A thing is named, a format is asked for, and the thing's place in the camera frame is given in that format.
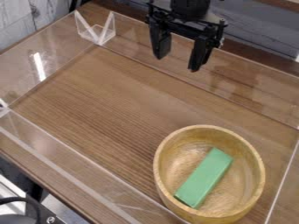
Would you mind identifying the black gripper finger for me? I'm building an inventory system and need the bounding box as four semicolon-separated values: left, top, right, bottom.
188;36;212;72
149;22;172;60

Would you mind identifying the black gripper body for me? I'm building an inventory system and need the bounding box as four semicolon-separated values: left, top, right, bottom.
144;0;229;49

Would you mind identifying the green rectangular block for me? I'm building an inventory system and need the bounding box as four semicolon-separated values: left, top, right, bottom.
173;148;233;209

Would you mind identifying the black cable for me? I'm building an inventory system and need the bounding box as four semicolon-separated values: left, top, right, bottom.
0;196;42;224

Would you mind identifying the clear acrylic tray wall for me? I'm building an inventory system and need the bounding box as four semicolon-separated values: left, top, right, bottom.
0;5;299;224

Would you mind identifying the brown wooden bowl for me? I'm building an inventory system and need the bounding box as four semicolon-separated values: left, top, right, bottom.
153;125;265;224

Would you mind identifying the clear acrylic corner bracket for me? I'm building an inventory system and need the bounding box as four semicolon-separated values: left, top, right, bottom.
73;11;116;46

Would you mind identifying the black metal table mount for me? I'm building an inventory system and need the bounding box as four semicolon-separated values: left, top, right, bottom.
0;157;65;224

